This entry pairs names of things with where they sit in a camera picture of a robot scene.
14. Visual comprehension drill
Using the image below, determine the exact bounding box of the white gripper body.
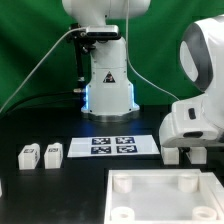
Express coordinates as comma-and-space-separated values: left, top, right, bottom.
159, 98, 224, 148

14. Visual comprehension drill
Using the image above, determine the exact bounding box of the white square tabletop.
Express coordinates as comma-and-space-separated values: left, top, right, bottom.
104, 169, 224, 224

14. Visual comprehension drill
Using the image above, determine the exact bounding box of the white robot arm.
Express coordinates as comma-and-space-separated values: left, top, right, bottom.
62, 0, 224, 148

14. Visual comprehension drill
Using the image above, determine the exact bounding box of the white fiducial marker sheet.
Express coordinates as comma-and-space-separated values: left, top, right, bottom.
68, 135, 160, 158

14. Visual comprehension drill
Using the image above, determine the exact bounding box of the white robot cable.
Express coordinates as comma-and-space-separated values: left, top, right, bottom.
125, 0, 181, 102

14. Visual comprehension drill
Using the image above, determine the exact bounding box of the silver camera on stand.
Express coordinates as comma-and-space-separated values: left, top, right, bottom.
81, 25, 120, 40

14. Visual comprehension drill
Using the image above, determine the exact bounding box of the grey camera cable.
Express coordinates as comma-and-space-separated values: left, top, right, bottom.
0, 27, 87, 114

